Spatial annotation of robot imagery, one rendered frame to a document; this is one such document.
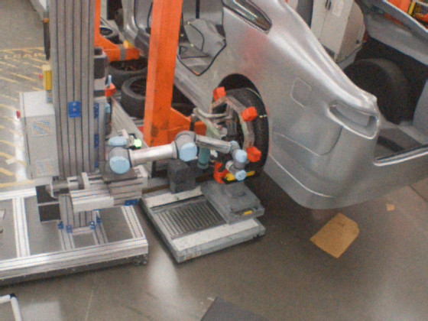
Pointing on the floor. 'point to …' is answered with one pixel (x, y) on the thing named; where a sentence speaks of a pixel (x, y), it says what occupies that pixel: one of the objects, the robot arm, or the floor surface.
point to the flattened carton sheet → (336, 235)
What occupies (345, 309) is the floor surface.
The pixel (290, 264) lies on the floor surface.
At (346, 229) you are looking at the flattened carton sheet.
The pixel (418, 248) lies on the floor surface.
